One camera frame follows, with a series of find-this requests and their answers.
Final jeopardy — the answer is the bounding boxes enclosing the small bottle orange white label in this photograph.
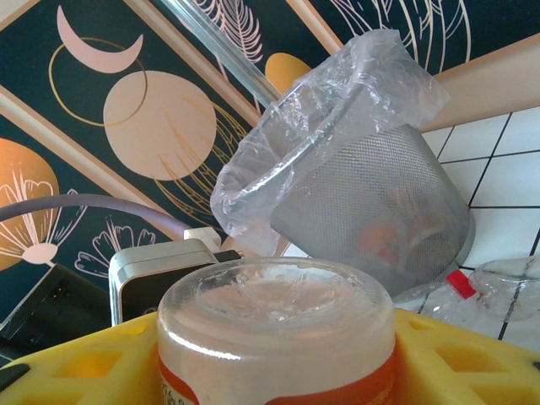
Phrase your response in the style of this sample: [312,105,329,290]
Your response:
[358,222,402,259]

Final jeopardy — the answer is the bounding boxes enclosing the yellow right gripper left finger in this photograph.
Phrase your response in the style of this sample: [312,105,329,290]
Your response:
[0,314,164,405]

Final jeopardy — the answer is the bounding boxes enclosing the orange juice bottle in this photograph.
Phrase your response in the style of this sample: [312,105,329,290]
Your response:
[156,257,397,405]

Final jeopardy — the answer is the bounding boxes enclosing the grey metal mesh bin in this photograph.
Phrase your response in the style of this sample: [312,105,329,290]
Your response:
[227,79,477,296]

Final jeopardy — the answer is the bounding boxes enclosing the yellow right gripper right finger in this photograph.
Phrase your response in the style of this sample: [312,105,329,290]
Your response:
[394,310,540,405]

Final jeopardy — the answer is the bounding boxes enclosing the clear plastic bin liner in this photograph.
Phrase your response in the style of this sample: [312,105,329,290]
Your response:
[209,28,449,257]

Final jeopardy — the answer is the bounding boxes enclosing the water bottle red white label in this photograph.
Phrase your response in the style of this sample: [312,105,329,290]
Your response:
[391,269,486,328]

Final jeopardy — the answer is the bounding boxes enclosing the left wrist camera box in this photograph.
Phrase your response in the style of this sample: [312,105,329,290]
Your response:
[108,227,242,330]

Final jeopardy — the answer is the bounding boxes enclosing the aluminium corner post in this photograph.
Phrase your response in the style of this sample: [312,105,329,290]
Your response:
[154,0,282,109]

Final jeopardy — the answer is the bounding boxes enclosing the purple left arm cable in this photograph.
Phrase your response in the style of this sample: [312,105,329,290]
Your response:
[0,193,199,237]

